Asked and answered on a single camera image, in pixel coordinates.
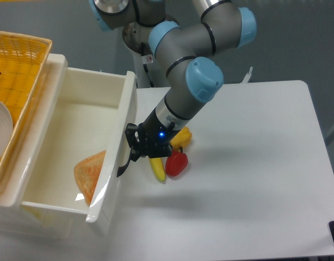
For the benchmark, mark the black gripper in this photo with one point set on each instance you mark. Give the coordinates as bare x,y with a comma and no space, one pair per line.
152,137

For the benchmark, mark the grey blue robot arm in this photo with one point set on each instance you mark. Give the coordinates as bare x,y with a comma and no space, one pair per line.
184,56

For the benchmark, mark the white drawer cabinet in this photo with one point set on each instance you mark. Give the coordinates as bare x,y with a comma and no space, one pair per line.
15,215

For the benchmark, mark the yellow banana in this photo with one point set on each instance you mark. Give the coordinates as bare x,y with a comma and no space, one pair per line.
158,169

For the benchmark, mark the yellow bell pepper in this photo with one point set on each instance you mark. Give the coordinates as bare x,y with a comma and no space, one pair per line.
182,139

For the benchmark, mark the red bell pepper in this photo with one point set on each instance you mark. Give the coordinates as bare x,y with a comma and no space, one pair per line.
176,163

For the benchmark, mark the orange toast slice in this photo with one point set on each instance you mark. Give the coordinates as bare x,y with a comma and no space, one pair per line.
87,173

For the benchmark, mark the white bowl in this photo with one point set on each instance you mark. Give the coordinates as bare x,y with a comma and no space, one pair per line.
6,127

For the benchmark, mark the yellow woven basket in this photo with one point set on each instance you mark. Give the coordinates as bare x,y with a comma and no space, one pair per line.
22,58

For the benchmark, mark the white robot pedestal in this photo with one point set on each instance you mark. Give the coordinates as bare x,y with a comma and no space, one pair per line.
148,72

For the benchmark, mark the right white table bracket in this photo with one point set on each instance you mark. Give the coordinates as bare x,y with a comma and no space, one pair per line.
248,75

